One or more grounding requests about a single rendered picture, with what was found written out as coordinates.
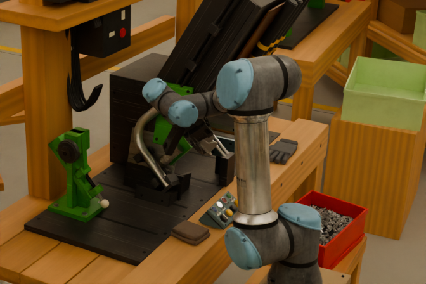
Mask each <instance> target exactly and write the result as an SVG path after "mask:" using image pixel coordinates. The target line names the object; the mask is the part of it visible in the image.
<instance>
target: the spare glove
mask: <svg viewBox="0 0 426 284"><path fill-rule="evenodd" d="M297 145H298V142H297V141H293V140H289V139H283V138H281V139H280V140H279V141H277V142H276V143H275V144H274V145H270V146H269V161H270V162H274V161H275V163H276V164H279V163H280V161H281V163H282V164H286V162H287V160H288V159H289V157H291V156H292V155H293V153H294V152H295V151H296V149H297Z"/></svg>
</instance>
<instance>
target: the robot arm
mask: <svg viewBox="0 0 426 284"><path fill-rule="evenodd" d="M301 82H302V72H301V69H300V67H299V65H298V64H297V62H296V61H295V60H293V59H292V58H291V57H289V56H285V55H278V54H275V55H267V56H260V57H255V58H240V59H238V60H235V61H230V62H228V63H226V64H225V65H224V66H223V67H222V69H220V71H219V74H218V76H217V81H216V89H215V90H213V91H207V92H204V93H197V94H189V95H185V96H181V95H180V94H178V93H177V92H175V91H173V90H172V89H171V88H170V87H169V86H168V85H167V84H166V83H165V82H164V81H163V80H162V79H159V78H154V79H151V80H149V81H148V82H147V83H146V84H145V86H144V87H143V90H142V94H143V97H144V98H145V99H146V100H147V102H148V103H150V104H151V105H152V106H153V107H154V108H155V109H156V110H157V111H158V112H159V113H160V114H161V115H162V116H163V118H164V119H165V120H166V121H168V123H170V124H172V128H171V130H170V132H169V134H168V136H167V138H166V140H165V142H164V144H163V149H164V152H165V154H166V155H169V156H172V154H173V153H174V150H175V149H176V147H177V145H178V143H179V141H180V139H181V137H182V136H184V137H185V139H186V140H187V142H188V143H189V144H190V145H191V146H192V147H194V149H195V150H196V151H197V152H198V153H200V154H202V155H206V156H212V153H211V151H212V150H213V149H214V148H215V147H216V146H217V142H216V141H213V142H212V140H213V139H214V138H215V136H214V133H213V132H212V128H211V127H212V126H211V124H210V122H209V119H208V118H207V117H212V116H216V115H226V114H228V115H229V116H230V117H231V118H232V119H233V120H234V132H235V157H236V182H237V193H238V211H237V212H236V213H235V214H234V215H233V227H230V228H229V229H227V230H226V232H225V236H224V241H225V246H226V249H227V251H228V254H229V256H230V257H231V259H232V261H233V262H234V263H235V264H236V265H237V266H238V267H239V268H241V269H243V270H251V269H255V268H256V269H259V268H261V267H262V266H266V265H268V264H272V265H271V267H270V269H269V272H268V275H267V284H322V282H323V280H322V277H321V272H320V268H319V265H318V253H319V245H320V232H321V216H320V214H319V212H318V211H317V210H315V209H313V208H312V207H309V206H306V205H302V204H299V203H284V204H282V205H280V206H279V208H278V210H277V213H278V214H277V213H276V212H275V211H274V210H273V209H272V207H271V177H270V161H269V131H268V118H269V116H270V115H271V114H272V113H273V112H274V106H273V102H274V101H278V100H283V99H285V98H288V97H290V96H292V95H293V94H295V93H296V92H297V91H298V89H299V88H300V85H301Z"/></svg>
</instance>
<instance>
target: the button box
mask: <svg viewBox="0 0 426 284"><path fill-rule="evenodd" d="M227 193H229V194H230V195H231V198H228V197H227V196H226V194H227ZM222 198H225V199H226V200H227V202H226V203H225V202H223V201H222ZM235 200H237V199H236V198H235V197H234V196H233V195H232V194H231V193H230V192H229V191H227V192H226V193H225V194H224V195H223V196H222V197H221V198H220V199H219V200H218V201H217V202H220V203H221V204H222V207H219V206H218V205H217V202H216V203H215V204H214V205H212V206H211V207H210V208H209V209H208V210H207V211H206V212H205V213H204V214H203V215H202V216H201V218H200V219H199V221H200V222H201V223H202V224H204V225H207V226H211V227H214V228H218V229H223V230H224V229H225V228H226V227H227V226H228V225H229V224H230V223H231V222H232V221H233V215H234V214H235V213H236V212H237V211H238V207H237V211H236V212H233V211H232V210H231V209H230V206H231V205H235V204H234V201H235ZM212 207H216V208H217V212H214V211H213V210H212ZM227 209H230V210H231V211H232V212H233V215H232V216H228V215H227V216H228V220H227V221H223V220H222V219H221V214H226V210H227Z"/></svg>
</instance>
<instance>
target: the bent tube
mask: <svg viewBox="0 0 426 284"><path fill-rule="evenodd" d="M158 114H159V112H158V111H157V110H156V109H155V108H154V107H153V108H151V109H150V110H149V111H147V112H146V113H144V114H143V115H142V116H141V117H140V118H139V120H138V121H137V123H136V126H135V128H134V143H135V145H136V148H137V150H138V152H139V154H140V155H141V156H142V158H143V159H144V160H145V162H146V163H147V165H148V166H149V168H150V169H151V170H152V172H153V173H154V175H155V176H156V177H157V179H158V180H159V181H160V183H161V184H162V186H163V187H164V188H165V187H167V186H168V185H169V183H168V182H167V180H166V179H165V177H164V176H166V174H165V173H164V171H163V170H162V169H161V167H160V166H159V165H158V163H157V161H156V160H155V159H154V157H153V156H152V155H151V153H150V152H149V151H148V149H147V148H146V146H145V144H144V141H143V130H144V128H145V125H146V124H147V123H148V122H149V121H151V120H152V119H153V118H154V117H156V116H157V115H158Z"/></svg>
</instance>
